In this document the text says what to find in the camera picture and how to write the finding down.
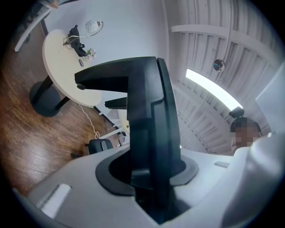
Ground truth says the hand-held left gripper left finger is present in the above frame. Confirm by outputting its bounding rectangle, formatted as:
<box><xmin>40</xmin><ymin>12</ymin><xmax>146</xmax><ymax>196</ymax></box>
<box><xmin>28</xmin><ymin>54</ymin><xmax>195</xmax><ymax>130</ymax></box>
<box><xmin>74</xmin><ymin>56</ymin><xmax>165</xmax><ymax>190</ymax></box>

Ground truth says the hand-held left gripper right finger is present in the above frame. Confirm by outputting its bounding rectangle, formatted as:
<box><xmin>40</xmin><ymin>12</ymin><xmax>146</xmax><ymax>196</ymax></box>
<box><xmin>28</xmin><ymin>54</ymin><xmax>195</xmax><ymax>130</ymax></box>
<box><xmin>151</xmin><ymin>57</ymin><xmax>190</xmax><ymax>224</ymax></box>

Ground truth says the pink flower plant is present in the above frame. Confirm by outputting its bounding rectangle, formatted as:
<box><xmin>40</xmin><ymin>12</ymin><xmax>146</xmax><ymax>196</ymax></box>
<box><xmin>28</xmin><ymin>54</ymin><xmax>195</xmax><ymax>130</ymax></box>
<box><xmin>85</xmin><ymin>48</ymin><xmax>97</xmax><ymax>61</ymax></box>

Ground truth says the long ceiling light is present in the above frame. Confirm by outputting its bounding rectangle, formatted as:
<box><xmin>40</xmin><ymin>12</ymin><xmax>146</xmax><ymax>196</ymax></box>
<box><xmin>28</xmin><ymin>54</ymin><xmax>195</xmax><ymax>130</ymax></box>
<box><xmin>186</xmin><ymin>68</ymin><xmax>244</xmax><ymax>110</ymax></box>

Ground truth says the black office chair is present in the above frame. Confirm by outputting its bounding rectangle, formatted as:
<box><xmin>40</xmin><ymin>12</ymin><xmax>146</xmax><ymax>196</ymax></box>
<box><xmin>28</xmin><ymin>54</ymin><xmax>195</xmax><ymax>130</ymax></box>
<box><xmin>71</xmin><ymin>138</ymin><xmax>114</xmax><ymax>159</ymax></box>

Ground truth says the person's head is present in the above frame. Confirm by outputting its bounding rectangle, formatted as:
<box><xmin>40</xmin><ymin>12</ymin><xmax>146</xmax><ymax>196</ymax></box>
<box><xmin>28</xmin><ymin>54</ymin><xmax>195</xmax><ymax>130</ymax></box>
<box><xmin>230</xmin><ymin>117</ymin><xmax>262</xmax><ymax>155</ymax></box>

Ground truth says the glass globe desk lamp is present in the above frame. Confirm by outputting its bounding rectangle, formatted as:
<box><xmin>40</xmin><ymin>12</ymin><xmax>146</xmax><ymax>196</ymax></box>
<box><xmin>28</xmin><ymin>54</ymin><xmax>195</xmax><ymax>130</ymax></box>
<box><xmin>63</xmin><ymin>19</ymin><xmax>104</xmax><ymax>46</ymax></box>

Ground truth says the round ceiling fixture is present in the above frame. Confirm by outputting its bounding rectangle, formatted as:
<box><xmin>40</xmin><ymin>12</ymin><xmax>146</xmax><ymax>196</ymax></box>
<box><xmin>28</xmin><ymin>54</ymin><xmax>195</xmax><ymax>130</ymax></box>
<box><xmin>213</xmin><ymin>59</ymin><xmax>226</xmax><ymax>72</ymax></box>

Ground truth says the round white table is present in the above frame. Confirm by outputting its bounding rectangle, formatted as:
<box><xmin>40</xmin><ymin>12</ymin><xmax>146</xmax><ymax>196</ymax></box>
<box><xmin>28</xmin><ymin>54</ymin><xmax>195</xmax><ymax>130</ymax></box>
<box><xmin>29</xmin><ymin>28</ymin><xmax>103</xmax><ymax>118</ymax></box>

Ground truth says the black bag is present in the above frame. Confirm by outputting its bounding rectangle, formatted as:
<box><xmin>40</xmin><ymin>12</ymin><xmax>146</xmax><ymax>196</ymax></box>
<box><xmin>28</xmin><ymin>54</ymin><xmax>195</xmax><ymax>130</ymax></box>
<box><xmin>68</xmin><ymin>24</ymin><xmax>87</xmax><ymax>57</ymax></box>

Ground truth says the white panel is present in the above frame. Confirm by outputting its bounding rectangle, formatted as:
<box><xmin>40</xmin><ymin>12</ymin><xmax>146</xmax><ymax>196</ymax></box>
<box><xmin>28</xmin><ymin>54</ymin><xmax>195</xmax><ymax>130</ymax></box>
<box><xmin>255</xmin><ymin>64</ymin><xmax>285</xmax><ymax>134</ymax></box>

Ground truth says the white shelf unit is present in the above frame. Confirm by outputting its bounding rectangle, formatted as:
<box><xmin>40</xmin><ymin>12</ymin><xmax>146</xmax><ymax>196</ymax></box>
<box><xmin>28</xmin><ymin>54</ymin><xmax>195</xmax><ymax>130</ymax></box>
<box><xmin>14</xmin><ymin>0</ymin><xmax>58</xmax><ymax>52</ymax></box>

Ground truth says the white desk frame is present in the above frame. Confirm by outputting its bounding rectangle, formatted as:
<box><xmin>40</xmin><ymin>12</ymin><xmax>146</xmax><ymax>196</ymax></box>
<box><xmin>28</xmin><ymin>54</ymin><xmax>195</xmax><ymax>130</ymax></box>
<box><xmin>93</xmin><ymin>106</ymin><xmax>130</xmax><ymax>147</ymax></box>

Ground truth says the white cable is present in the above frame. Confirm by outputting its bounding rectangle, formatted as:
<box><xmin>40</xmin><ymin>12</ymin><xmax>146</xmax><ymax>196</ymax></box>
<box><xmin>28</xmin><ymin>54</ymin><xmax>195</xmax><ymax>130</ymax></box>
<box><xmin>79</xmin><ymin>104</ymin><xmax>101</xmax><ymax>140</ymax></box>

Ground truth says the black head camera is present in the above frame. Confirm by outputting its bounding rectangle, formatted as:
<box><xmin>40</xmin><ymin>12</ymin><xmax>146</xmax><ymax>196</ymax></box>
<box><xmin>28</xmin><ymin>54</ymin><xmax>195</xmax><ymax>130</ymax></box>
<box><xmin>229</xmin><ymin>106</ymin><xmax>245</xmax><ymax>120</ymax></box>

